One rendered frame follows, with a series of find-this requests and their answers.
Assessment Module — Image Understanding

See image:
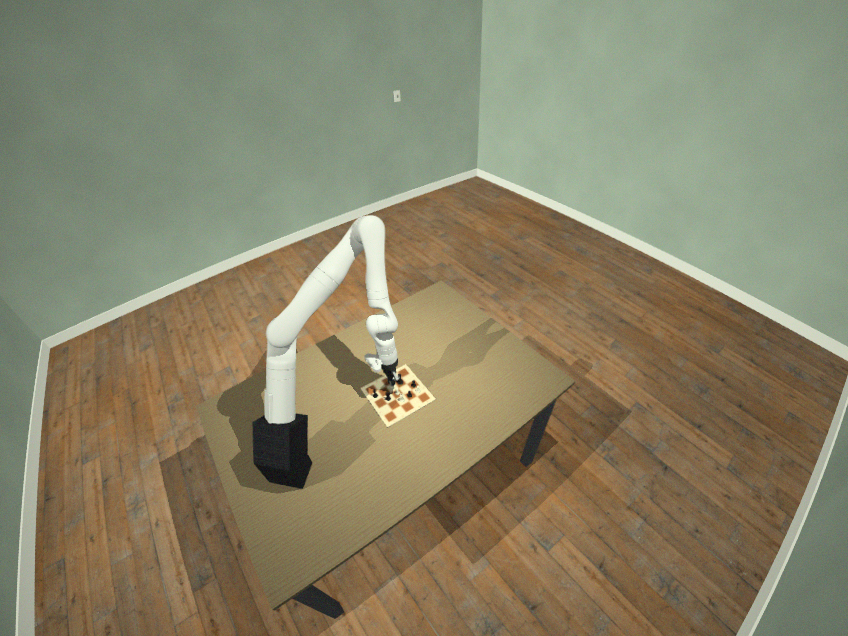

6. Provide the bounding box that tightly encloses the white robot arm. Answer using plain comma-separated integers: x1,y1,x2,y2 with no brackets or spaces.
265,215,398,424

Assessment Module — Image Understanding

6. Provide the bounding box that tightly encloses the cream and brown chessboard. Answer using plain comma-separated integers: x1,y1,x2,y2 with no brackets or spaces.
361,365,436,428

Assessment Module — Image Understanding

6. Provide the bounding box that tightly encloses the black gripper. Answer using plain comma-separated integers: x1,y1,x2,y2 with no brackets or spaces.
381,357,401,386

